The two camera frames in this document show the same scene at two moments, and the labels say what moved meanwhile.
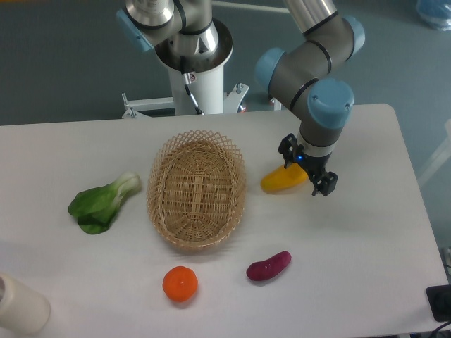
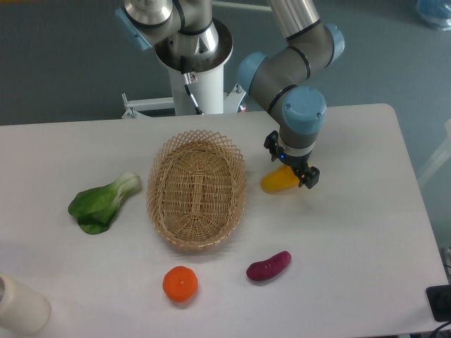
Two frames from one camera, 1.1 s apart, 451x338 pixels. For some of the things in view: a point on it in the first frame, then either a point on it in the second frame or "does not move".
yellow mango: x=280 y=179 does not move
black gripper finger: x=286 y=148 → x=272 y=143
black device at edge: x=439 y=297 does not move
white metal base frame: x=231 y=101 does not move
